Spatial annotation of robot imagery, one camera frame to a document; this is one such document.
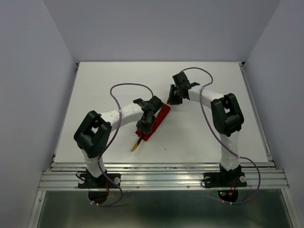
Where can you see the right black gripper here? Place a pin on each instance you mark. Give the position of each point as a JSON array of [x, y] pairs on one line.
[[171, 99]]

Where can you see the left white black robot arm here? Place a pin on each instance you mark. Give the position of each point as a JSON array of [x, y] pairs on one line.
[[93, 134]]

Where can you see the gold knife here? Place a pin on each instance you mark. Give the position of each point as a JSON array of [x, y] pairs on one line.
[[136, 145]]

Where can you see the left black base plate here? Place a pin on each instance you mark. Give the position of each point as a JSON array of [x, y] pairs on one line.
[[87, 181]]

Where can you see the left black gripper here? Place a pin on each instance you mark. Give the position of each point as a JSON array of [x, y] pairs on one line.
[[145, 129]]

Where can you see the red cloth napkin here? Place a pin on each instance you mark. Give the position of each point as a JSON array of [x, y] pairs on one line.
[[159, 119]]

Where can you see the aluminium mounting rail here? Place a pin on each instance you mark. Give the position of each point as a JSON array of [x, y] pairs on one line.
[[160, 176]]

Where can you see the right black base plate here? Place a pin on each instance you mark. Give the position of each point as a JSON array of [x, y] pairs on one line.
[[223, 180]]

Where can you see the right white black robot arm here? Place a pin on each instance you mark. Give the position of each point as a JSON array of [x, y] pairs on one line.
[[227, 120]]

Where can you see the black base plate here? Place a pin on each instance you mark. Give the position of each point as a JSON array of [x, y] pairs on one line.
[[223, 180], [87, 181]]

